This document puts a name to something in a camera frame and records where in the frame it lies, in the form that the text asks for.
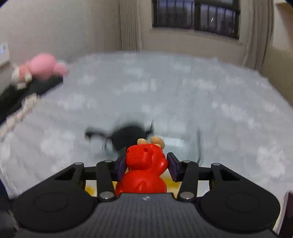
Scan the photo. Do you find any beige curtain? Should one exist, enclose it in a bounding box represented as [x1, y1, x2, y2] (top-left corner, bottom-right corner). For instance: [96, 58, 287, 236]
[120, 0, 142, 51]

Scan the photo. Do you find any white patterned cloth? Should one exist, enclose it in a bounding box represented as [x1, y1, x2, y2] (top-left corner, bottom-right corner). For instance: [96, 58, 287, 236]
[1, 93, 40, 141]

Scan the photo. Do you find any red plastic pig toy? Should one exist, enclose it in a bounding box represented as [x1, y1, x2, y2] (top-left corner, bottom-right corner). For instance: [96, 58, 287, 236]
[115, 136, 169, 198]

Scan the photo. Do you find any black garment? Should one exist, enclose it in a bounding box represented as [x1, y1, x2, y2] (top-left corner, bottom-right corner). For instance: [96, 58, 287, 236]
[0, 76, 63, 124]

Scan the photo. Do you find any black plush cat toy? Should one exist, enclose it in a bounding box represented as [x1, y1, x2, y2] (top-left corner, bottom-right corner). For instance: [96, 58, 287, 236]
[84, 122, 154, 152]

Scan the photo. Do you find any white wall switch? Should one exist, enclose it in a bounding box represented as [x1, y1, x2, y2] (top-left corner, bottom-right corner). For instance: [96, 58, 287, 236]
[0, 43, 10, 67]

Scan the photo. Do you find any pink plush toy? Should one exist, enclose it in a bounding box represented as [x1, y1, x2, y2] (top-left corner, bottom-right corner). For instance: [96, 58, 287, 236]
[11, 53, 68, 84]

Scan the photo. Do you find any dark window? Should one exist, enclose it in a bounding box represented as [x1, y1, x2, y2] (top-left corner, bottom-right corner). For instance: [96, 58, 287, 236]
[152, 0, 240, 40]

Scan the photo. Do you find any beige headboard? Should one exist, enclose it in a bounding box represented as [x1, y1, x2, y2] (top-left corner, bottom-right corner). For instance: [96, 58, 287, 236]
[261, 46, 293, 106]

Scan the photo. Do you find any yellow container lid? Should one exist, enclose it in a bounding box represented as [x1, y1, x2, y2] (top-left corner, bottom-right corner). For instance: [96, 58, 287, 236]
[85, 175, 181, 198]

